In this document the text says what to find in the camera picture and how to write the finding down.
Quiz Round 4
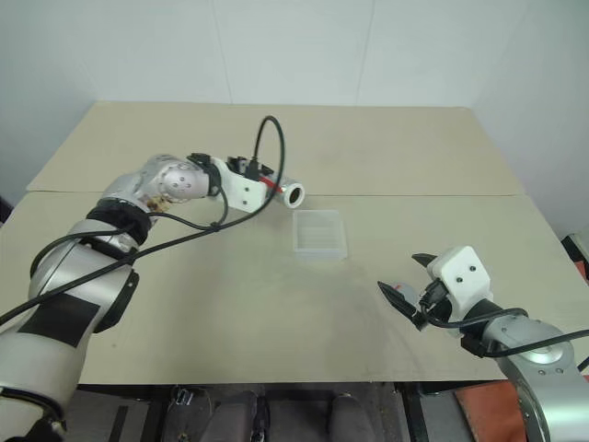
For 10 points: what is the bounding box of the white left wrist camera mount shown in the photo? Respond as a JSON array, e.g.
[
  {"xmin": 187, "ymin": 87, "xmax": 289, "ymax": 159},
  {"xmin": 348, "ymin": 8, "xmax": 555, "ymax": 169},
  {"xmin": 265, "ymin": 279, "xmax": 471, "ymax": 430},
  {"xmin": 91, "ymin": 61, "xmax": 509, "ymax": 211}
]
[{"xmin": 212, "ymin": 157, "xmax": 278, "ymax": 214}]

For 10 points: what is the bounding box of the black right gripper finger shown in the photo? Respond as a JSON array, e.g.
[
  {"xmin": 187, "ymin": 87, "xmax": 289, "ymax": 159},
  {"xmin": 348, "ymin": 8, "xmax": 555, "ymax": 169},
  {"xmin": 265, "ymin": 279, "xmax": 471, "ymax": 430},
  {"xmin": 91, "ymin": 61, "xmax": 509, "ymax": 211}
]
[
  {"xmin": 376, "ymin": 281, "xmax": 422, "ymax": 320},
  {"xmin": 410, "ymin": 251, "xmax": 442, "ymax": 272}
]

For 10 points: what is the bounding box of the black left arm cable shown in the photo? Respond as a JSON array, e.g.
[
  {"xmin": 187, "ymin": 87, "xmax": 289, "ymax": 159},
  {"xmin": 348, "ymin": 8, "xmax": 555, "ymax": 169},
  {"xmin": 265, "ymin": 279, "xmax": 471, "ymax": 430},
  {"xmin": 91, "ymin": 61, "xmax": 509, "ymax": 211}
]
[{"xmin": 0, "ymin": 115, "xmax": 287, "ymax": 333}]

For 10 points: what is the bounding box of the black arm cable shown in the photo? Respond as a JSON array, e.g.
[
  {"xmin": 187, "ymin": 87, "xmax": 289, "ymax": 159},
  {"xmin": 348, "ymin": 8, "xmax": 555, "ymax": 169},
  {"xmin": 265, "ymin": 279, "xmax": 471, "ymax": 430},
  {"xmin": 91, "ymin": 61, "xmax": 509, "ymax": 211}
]
[
  {"xmin": 419, "ymin": 279, "xmax": 589, "ymax": 359},
  {"xmin": 0, "ymin": 115, "xmax": 287, "ymax": 333}
]

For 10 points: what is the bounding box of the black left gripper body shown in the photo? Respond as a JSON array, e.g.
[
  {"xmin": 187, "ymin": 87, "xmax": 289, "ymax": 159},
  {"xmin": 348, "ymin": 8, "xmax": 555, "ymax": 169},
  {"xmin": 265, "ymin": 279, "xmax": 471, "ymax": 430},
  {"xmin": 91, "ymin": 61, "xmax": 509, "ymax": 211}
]
[{"xmin": 227, "ymin": 155, "xmax": 264, "ymax": 180}]

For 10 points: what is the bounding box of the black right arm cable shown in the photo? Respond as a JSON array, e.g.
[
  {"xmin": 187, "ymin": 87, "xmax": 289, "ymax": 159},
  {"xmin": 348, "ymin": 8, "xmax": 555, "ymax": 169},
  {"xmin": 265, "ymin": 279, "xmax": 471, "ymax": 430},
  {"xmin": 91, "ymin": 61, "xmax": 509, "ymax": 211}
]
[{"xmin": 419, "ymin": 279, "xmax": 589, "ymax": 359}]

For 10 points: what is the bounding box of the clear plastic container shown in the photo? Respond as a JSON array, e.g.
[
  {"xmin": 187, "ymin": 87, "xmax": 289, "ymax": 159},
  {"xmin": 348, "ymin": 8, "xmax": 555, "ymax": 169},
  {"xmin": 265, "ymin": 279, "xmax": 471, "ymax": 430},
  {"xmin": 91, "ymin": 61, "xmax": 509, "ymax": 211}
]
[{"xmin": 292, "ymin": 209, "xmax": 350, "ymax": 264}]

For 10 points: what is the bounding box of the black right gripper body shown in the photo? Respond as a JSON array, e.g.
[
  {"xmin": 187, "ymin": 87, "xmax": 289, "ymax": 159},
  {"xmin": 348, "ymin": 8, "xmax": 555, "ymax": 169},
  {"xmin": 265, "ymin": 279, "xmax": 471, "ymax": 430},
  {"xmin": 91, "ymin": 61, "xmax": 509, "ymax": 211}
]
[{"xmin": 411, "ymin": 279, "xmax": 456, "ymax": 332}]

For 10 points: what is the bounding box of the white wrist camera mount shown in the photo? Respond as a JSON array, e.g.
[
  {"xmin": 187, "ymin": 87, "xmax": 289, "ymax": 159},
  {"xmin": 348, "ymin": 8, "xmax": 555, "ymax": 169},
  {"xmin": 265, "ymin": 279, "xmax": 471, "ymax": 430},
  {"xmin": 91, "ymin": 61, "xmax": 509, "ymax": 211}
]
[
  {"xmin": 425, "ymin": 245, "xmax": 493, "ymax": 341},
  {"xmin": 212, "ymin": 157, "xmax": 278, "ymax": 214}
]

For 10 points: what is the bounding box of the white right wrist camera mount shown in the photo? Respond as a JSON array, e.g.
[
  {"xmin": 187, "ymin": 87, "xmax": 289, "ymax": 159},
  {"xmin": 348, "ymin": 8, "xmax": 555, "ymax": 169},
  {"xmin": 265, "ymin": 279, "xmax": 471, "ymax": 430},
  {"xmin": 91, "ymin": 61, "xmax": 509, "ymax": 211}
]
[{"xmin": 425, "ymin": 245, "xmax": 493, "ymax": 341}]

